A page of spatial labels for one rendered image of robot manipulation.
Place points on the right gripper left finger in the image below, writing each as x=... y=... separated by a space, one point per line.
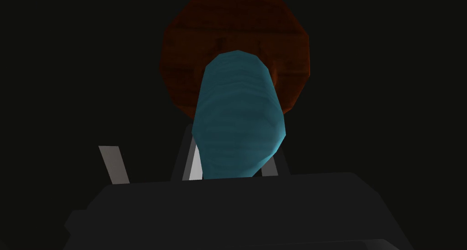
x=188 y=162

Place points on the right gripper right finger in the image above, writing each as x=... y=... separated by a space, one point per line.
x=275 y=168

